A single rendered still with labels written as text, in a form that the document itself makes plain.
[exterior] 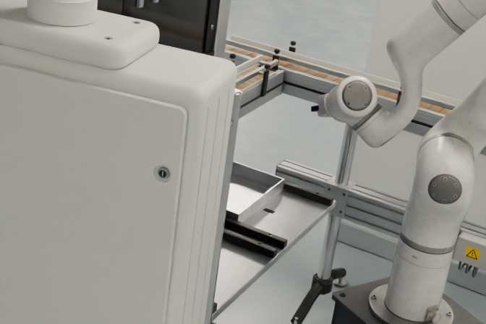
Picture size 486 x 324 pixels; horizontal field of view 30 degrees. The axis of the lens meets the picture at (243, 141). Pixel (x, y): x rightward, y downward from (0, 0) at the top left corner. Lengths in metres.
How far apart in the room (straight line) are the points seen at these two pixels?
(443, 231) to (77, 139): 0.92
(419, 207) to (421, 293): 0.22
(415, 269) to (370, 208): 1.32
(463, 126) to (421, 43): 0.22
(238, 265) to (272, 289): 1.57
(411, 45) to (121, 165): 0.75
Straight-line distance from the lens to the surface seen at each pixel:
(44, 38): 1.27
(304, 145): 4.98
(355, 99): 1.82
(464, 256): 3.19
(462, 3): 1.79
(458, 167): 1.83
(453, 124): 1.94
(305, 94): 3.22
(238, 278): 2.06
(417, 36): 1.80
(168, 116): 1.21
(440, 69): 3.68
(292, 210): 2.38
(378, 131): 1.86
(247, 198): 2.39
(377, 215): 3.30
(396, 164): 3.86
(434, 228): 1.93
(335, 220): 3.39
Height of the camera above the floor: 1.98
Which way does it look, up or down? 24 degrees down
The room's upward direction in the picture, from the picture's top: 8 degrees clockwise
